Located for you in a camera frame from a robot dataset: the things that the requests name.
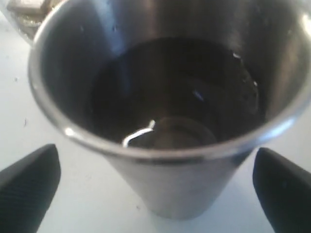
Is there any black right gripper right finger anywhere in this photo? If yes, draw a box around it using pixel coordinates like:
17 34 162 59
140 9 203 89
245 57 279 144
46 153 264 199
252 148 311 233

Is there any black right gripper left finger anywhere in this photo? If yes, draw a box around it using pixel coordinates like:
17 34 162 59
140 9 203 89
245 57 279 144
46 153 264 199
0 144 61 233

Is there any stainless steel cup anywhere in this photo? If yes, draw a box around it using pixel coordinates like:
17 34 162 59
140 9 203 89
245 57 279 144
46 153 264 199
28 0 311 219

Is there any clear glass with tea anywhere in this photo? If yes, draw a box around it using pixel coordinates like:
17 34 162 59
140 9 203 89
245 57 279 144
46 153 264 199
0 0 62 44

